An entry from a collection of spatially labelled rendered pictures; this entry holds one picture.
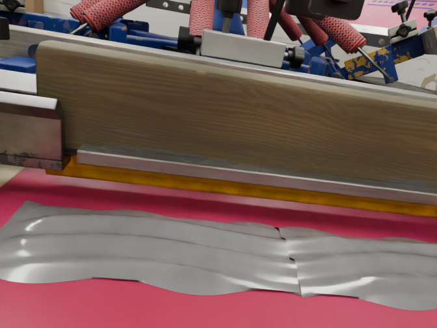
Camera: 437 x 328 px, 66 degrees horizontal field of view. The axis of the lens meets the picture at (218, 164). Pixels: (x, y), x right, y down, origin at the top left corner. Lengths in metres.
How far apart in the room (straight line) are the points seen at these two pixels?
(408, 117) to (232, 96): 0.13
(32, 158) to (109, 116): 0.06
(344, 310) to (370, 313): 0.02
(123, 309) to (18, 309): 0.05
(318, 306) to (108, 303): 0.11
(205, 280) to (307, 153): 0.13
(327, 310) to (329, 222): 0.10
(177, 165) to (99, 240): 0.07
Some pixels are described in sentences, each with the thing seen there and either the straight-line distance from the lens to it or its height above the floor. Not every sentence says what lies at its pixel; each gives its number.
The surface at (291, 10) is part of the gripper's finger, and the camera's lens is 0.28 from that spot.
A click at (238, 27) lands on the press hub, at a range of 1.05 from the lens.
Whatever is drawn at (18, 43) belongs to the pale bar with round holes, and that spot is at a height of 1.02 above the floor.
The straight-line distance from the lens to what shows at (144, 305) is 0.19.
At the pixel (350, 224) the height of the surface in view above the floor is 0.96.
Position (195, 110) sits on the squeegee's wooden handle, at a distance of 0.24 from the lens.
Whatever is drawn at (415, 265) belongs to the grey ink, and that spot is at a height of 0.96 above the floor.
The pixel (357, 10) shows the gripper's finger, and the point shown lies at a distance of 0.24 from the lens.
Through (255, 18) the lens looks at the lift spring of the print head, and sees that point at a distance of 0.77.
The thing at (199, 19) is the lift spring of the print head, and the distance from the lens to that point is 0.73.
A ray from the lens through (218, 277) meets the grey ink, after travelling 0.20.
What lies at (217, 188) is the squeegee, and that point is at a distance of 0.28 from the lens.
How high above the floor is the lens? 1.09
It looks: 23 degrees down
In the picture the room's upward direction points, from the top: 10 degrees clockwise
